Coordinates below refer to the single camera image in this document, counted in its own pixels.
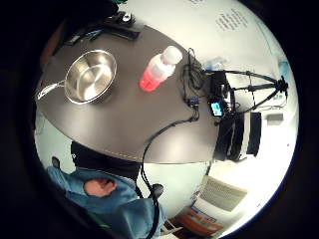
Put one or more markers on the small blue connector box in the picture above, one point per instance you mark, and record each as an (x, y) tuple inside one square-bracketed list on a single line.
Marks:
[(193, 101)]

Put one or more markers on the orange brown box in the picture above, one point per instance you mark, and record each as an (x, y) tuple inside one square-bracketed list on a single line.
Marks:
[(199, 221)]

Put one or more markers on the the person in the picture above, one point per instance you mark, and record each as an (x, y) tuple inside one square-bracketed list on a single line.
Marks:
[(126, 209)]

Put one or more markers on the black camera with blue screen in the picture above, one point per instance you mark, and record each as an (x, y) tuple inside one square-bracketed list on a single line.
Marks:
[(218, 96)]

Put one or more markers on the grey wall vent grille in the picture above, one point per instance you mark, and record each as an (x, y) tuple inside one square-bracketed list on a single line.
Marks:
[(223, 194)]

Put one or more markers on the flat black box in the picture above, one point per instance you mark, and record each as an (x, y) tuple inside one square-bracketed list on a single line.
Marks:
[(122, 31)]

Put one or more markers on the plastic bottle with pink liquid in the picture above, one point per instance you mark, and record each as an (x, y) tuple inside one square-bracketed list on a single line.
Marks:
[(159, 69)]

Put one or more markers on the black tripod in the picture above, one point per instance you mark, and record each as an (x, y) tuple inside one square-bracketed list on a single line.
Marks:
[(257, 87)]

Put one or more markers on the grey wall socket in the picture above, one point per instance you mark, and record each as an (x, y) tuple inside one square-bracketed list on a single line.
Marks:
[(274, 118)]

